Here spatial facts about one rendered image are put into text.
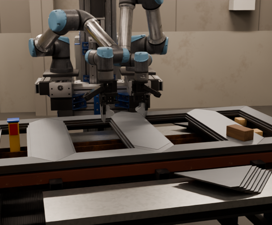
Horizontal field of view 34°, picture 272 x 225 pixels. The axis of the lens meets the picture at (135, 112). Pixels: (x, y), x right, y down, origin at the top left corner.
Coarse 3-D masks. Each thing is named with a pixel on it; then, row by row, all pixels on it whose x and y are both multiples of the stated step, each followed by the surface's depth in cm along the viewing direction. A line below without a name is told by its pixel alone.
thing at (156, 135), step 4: (128, 136) 212; (132, 136) 212; (136, 136) 212; (140, 136) 212; (144, 136) 212; (148, 136) 212; (152, 136) 212; (156, 136) 212; (160, 136) 212; (164, 136) 212
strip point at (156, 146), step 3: (138, 144) 200; (141, 144) 200; (144, 144) 200; (147, 144) 200; (150, 144) 200; (153, 144) 200; (156, 144) 200; (159, 144) 200; (162, 144) 200; (165, 144) 200; (147, 147) 196; (150, 147) 196; (153, 147) 196; (156, 147) 196; (159, 147) 196
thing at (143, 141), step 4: (132, 140) 206; (136, 140) 206; (140, 140) 206; (144, 140) 206; (148, 140) 206; (152, 140) 206; (156, 140) 206; (160, 140) 206; (164, 140) 206; (168, 140) 206; (132, 144) 200; (136, 144) 200
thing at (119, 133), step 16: (224, 112) 264; (240, 112) 264; (0, 128) 234; (112, 128) 238; (208, 128) 228; (128, 144) 205; (80, 160) 181; (96, 160) 183; (112, 160) 184; (128, 160) 186; (144, 160) 188
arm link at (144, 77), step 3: (135, 75) 242; (138, 75) 240; (141, 75) 240; (144, 75) 241; (147, 75) 242; (135, 78) 242; (138, 78) 241; (141, 78) 240; (144, 78) 241; (147, 78) 242
